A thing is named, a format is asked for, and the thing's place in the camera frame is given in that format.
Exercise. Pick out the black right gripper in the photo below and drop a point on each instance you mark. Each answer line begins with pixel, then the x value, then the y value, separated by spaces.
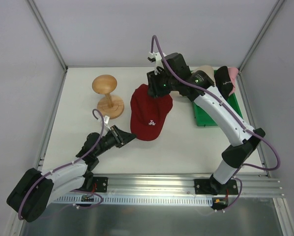
pixel 152 85

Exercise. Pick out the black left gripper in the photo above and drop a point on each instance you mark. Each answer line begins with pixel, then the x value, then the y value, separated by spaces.
pixel 118 135

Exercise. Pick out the red baseball cap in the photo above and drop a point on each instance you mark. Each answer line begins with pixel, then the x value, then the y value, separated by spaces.
pixel 148 114

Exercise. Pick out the cream beige baseball cap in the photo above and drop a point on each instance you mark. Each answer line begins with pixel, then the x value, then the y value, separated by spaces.
pixel 199 78

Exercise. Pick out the black baseball cap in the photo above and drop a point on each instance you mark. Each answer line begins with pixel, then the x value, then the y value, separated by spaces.
pixel 223 82

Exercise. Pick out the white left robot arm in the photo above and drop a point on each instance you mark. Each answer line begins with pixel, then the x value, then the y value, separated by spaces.
pixel 37 189

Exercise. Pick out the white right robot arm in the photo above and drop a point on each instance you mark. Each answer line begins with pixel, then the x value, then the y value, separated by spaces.
pixel 172 74

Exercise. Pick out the wooden hat stand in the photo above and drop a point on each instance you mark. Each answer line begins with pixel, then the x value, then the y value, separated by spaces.
pixel 110 105

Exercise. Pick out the green plastic tray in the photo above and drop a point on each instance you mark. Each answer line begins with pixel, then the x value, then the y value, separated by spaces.
pixel 202 118

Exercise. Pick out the light pink baseball cap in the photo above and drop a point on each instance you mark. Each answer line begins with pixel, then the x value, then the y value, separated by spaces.
pixel 233 72

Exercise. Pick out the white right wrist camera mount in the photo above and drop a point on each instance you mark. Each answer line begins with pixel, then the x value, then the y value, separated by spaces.
pixel 156 58

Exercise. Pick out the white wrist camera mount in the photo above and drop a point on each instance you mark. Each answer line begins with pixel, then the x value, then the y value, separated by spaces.
pixel 106 120
pixel 156 58

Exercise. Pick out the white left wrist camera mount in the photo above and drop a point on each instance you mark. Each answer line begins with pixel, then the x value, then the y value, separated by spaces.
pixel 106 120

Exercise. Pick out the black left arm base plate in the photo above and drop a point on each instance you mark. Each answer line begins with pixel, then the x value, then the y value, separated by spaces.
pixel 100 184

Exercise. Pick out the white slotted cable duct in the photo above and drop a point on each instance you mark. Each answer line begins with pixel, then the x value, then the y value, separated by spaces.
pixel 135 200

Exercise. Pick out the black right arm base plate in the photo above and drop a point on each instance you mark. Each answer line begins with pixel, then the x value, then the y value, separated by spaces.
pixel 210 186

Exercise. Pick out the aluminium mounting rail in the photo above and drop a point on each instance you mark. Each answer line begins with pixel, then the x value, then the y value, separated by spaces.
pixel 259 186

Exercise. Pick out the right aluminium frame post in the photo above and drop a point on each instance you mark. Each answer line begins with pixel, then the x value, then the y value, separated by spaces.
pixel 267 23

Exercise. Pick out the aluminium frame post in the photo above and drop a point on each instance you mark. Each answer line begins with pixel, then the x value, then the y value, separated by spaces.
pixel 42 24
pixel 267 23

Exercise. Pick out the left aluminium frame post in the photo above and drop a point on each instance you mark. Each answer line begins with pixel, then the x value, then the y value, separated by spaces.
pixel 42 24

